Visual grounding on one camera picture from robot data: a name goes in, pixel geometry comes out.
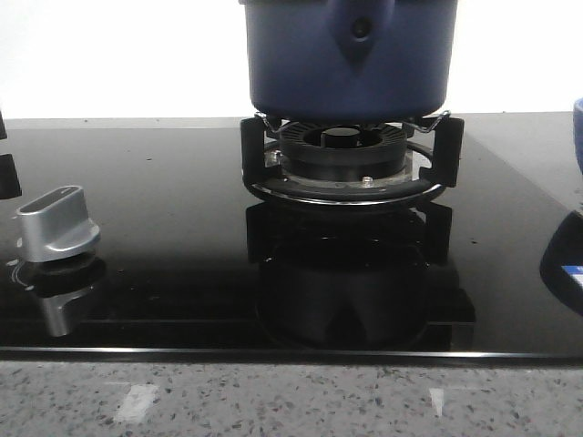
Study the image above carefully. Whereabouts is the dark blue cooking pot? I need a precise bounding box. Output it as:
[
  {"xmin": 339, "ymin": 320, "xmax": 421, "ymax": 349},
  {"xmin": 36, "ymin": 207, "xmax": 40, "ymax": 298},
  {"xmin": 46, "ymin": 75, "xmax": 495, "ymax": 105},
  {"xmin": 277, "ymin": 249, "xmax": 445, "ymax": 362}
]
[{"xmin": 242, "ymin": 0, "xmax": 458, "ymax": 123}]

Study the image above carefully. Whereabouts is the light blue plastic bowl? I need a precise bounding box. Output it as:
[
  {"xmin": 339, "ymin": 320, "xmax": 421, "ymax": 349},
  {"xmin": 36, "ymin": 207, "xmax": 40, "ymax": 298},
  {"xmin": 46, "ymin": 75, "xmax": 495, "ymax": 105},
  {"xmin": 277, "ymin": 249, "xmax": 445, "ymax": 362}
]
[{"xmin": 572, "ymin": 97, "xmax": 583, "ymax": 172}]

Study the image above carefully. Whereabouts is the black pot support grate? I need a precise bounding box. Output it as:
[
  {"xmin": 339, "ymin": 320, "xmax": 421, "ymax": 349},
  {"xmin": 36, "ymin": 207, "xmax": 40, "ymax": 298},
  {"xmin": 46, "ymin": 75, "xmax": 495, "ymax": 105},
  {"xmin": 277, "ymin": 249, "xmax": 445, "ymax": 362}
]
[{"xmin": 240, "ymin": 112, "xmax": 465, "ymax": 209}]

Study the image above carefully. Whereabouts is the black left pot support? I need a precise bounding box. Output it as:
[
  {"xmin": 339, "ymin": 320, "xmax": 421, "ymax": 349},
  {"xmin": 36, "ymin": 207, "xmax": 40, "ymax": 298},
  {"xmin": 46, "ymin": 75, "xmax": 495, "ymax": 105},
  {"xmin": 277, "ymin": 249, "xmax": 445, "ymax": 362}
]
[{"xmin": 0, "ymin": 108, "xmax": 23, "ymax": 200}]

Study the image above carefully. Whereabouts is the black round gas burner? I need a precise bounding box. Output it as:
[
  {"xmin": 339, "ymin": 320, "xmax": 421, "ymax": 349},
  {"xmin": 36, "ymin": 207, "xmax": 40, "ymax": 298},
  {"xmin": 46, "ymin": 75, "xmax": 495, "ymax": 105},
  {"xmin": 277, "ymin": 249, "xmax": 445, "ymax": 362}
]
[{"xmin": 263, "ymin": 123, "xmax": 413, "ymax": 192}]

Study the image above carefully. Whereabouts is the black glass stove top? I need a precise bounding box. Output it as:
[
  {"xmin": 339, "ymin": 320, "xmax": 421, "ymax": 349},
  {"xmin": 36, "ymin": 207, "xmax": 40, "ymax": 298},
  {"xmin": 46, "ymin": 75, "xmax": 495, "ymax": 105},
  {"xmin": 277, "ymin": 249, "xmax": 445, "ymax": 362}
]
[{"xmin": 1, "ymin": 113, "xmax": 582, "ymax": 366}]

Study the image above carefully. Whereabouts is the silver stove control knob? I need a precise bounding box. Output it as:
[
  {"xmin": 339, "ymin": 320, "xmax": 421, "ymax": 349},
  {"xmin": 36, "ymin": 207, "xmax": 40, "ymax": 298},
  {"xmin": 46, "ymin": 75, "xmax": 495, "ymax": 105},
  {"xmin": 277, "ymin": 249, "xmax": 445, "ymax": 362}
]
[{"xmin": 16, "ymin": 185, "xmax": 100, "ymax": 263}]

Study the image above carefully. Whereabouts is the blue white stove label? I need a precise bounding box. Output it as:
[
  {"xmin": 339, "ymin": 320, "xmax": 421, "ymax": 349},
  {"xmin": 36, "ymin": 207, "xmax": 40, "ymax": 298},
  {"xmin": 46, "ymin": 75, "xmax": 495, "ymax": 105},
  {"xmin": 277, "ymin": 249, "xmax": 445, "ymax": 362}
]
[{"xmin": 562, "ymin": 265, "xmax": 583, "ymax": 289}]

